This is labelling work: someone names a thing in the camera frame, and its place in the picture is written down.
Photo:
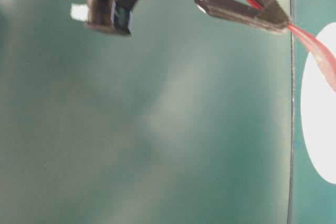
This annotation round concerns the white round bowl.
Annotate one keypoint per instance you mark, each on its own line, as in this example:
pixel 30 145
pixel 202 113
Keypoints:
pixel 318 119

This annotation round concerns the red plastic spoon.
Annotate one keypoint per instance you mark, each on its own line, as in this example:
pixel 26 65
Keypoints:
pixel 324 58

